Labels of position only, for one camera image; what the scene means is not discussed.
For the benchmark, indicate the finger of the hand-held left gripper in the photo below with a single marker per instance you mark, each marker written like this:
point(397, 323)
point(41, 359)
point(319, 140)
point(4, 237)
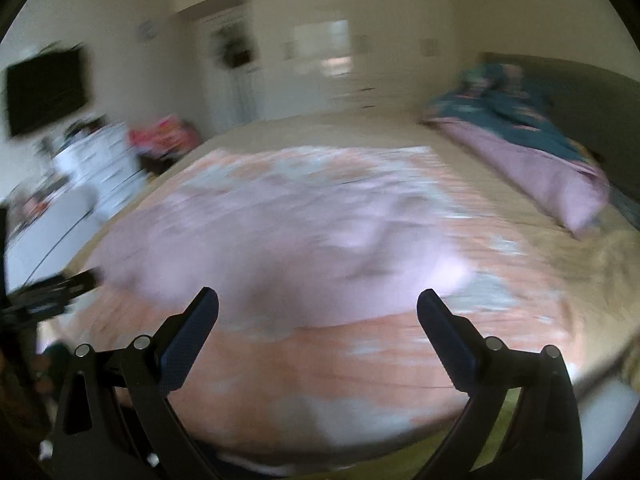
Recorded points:
point(82, 281)

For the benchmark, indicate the dark brown chair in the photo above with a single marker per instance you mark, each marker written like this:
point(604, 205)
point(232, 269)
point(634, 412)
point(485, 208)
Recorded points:
point(160, 165)

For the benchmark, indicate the round wall clock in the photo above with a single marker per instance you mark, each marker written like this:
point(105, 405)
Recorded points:
point(148, 30)

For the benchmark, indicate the pink quilted jacket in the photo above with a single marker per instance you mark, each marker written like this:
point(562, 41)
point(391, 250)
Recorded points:
point(280, 260)

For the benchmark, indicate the beige bed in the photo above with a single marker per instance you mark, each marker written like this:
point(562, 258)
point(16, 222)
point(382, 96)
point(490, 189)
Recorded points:
point(325, 130)

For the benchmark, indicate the black television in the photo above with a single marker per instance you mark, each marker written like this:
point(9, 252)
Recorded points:
point(45, 90)

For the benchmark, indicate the white chest of drawers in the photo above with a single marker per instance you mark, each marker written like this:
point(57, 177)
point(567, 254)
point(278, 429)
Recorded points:
point(100, 170)

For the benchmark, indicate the grey headboard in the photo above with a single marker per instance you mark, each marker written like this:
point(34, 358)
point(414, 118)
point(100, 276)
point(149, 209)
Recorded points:
point(600, 100)

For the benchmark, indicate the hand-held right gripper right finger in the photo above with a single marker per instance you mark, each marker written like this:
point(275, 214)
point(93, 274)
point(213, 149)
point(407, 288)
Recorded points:
point(450, 340)

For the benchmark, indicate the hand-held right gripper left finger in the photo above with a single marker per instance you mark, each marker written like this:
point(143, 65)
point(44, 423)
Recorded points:
point(190, 340)

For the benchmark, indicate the white glossy wardrobe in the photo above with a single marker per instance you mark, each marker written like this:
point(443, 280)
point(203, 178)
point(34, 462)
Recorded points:
point(390, 35)

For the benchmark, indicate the orange patterned blanket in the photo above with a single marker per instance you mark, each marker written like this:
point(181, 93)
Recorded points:
point(375, 360)

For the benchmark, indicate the pink printed cloth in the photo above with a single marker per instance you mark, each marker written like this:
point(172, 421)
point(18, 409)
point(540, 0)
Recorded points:
point(165, 135)

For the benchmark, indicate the teal and mauve duvet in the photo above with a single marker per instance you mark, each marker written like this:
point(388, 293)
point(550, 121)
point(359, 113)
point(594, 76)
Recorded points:
point(525, 160)

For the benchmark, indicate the white door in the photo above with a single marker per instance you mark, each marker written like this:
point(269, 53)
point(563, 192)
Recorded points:
point(235, 100)

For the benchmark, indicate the white heart-shaped chair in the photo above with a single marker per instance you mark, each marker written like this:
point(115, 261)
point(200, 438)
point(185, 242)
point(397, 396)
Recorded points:
point(50, 230)

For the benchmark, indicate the black hanging bag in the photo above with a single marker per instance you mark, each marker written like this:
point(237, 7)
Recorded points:
point(235, 50)

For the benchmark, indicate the person's yellow-green garment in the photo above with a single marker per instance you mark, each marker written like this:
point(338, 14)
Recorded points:
point(350, 472)

